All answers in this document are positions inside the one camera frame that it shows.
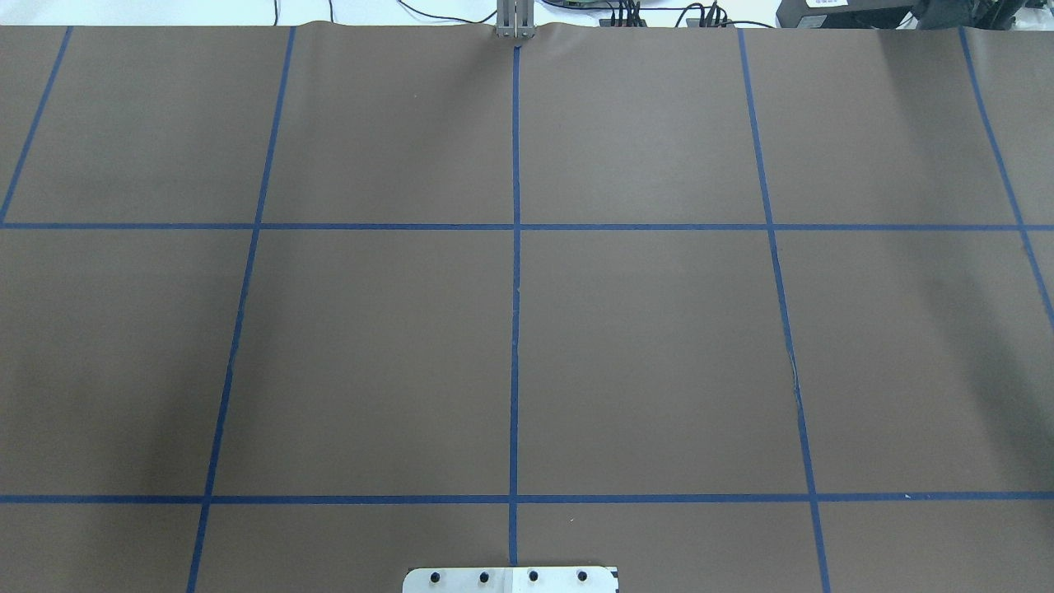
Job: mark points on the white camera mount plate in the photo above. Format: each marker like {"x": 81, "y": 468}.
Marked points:
{"x": 513, "y": 579}

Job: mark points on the brown paper table mat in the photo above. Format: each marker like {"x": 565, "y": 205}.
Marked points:
{"x": 303, "y": 309}

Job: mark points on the black box device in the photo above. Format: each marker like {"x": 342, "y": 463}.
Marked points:
{"x": 880, "y": 15}

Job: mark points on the aluminium frame post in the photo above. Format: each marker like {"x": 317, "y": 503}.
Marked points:
{"x": 515, "y": 19}

